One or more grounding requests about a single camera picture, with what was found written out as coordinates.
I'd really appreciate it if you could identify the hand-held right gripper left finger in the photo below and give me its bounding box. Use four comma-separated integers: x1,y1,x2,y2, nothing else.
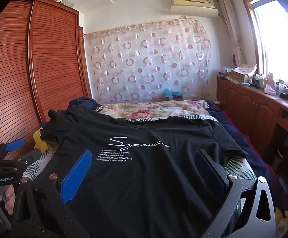
10,149,92,238

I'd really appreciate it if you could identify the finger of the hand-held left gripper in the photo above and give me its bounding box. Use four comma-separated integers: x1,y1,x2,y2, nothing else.
0,150,45,173
0,139,26,165

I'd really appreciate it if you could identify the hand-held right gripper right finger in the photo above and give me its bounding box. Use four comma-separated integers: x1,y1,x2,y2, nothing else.
195,149,277,238

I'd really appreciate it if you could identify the black printed t-shirt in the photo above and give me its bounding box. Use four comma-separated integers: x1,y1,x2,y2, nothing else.
40,108,248,238

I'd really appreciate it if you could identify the yellow plush toy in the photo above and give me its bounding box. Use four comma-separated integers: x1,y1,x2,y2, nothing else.
32,128,56,152

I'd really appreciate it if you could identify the leaf-print bedsheet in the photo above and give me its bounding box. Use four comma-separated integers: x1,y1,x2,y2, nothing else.
23,115,258,181

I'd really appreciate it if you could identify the navy blanket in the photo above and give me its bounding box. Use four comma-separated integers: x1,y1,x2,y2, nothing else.
203,100,288,209

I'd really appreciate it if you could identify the navy cloth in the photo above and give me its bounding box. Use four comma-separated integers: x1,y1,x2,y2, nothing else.
68,96,102,111

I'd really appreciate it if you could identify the wooden cabinet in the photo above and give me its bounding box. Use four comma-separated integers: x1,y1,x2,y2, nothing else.
216,76,288,154

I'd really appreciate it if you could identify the wooden louvred wardrobe door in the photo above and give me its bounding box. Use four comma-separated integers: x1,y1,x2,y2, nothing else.
0,0,93,161

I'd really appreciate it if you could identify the floral quilt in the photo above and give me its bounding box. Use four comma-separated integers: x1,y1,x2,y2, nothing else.
98,100,220,123

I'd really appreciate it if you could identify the blue toy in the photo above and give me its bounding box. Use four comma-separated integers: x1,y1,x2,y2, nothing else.
162,88,183,101

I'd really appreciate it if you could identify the pile of papers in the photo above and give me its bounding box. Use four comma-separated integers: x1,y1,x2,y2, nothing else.
218,67,234,80

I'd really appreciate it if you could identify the cardboard box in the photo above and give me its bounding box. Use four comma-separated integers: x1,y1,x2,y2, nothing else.
229,69,252,83

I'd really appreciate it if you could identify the white circle-print curtain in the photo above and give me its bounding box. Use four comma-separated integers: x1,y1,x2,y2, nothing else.
84,17,212,103

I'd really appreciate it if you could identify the wooden-framed window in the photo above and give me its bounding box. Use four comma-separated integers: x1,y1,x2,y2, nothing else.
240,0,288,92

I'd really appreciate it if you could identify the beige patterned window drape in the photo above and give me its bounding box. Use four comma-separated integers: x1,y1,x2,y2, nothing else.
217,0,245,67

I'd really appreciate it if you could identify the cream wall air conditioner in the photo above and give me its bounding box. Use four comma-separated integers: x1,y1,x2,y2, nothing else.
170,0,219,18

